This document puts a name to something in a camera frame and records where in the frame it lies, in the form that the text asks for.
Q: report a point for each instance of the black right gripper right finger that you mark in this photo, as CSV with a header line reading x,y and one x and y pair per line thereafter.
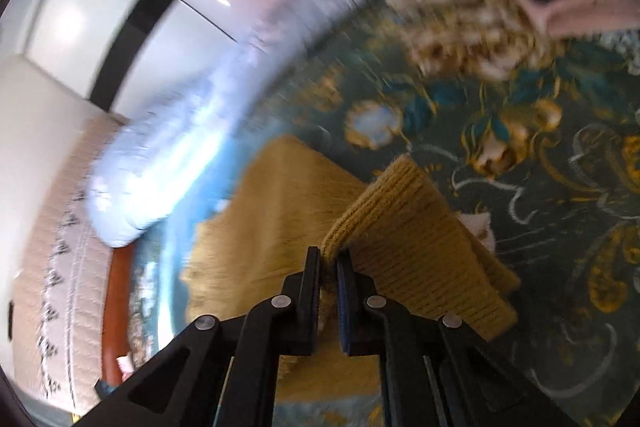
x,y
434,372

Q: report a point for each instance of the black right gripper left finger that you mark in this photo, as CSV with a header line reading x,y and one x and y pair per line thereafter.
x,y
221,373

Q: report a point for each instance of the mustard yellow knit sweater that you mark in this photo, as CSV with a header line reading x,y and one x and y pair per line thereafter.
x,y
398,229

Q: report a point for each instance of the light blue floral quilt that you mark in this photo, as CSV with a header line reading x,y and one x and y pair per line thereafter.
x,y
151,162

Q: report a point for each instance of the pink folded garment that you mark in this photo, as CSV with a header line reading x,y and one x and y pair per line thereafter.
x,y
580,18

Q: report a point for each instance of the brown wooden bed frame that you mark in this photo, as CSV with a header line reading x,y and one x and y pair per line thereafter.
x,y
116,314

